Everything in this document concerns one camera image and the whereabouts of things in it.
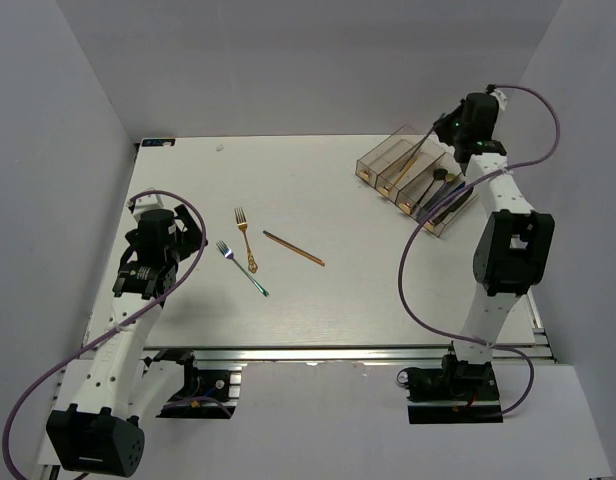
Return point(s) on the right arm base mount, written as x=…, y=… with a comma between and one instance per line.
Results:
x=434, y=400

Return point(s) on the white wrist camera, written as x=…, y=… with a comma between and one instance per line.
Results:
x=501, y=98
x=149, y=201

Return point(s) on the blue knife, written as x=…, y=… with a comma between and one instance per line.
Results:
x=450, y=192

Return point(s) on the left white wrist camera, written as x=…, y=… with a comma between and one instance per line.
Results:
x=149, y=201

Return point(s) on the gold chopstick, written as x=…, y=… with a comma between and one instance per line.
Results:
x=403, y=171
x=294, y=248

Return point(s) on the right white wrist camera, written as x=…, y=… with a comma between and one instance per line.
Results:
x=501, y=98

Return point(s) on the black spoon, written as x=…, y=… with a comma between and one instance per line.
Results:
x=439, y=176

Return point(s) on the left blue table label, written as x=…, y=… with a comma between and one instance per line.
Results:
x=147, y=143

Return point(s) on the clear compartment organizer tray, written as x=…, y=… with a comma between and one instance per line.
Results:
x=380, y=166

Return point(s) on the iridescent rainbow fork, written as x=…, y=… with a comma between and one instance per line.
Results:
x=228, y=254

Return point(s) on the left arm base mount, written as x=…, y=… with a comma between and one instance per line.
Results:
x=205, y=392

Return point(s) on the black knife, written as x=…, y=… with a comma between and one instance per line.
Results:
x=451, y=208

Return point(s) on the blue grey chopstick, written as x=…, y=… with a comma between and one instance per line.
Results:
x=432, y=129

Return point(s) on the iridescent pink spoon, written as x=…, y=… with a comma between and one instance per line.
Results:
x=449, y=181

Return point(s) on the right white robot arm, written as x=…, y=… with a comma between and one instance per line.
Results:
x=512, y=252

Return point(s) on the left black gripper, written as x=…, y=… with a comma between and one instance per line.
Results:
x=191, y=239

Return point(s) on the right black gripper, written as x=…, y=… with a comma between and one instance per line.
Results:
x=440, y=126

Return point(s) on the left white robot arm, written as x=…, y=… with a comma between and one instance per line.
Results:
x=100, y=432

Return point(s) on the gold ornate fork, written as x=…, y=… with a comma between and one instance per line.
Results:
x=242, y=225

